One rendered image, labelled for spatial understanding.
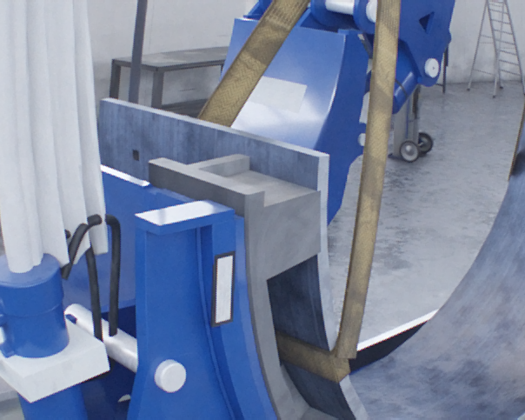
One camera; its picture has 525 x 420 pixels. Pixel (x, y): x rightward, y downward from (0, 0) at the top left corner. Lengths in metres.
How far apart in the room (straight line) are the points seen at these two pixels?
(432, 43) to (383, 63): 3.24
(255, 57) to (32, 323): 1.00
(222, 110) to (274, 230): 0.65
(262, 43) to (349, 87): 2.51
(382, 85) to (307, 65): 2.74
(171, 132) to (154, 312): 0.53
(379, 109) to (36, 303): 0.87
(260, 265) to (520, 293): 1.91
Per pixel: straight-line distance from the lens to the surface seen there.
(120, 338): 1.81
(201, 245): 1.69
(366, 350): 4.68
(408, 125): 11.47
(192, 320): 1.74
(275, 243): 1.77
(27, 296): 1.59
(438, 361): 3.36
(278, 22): 2.32
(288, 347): 2.08
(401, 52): 5.30
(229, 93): 2.35
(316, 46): 4.79
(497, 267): 3.66
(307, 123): 4.72
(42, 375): 1.62
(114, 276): 1.77
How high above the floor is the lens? 2.59
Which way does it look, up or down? 16 degrees down
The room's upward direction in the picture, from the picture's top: 4 degrees clockwise
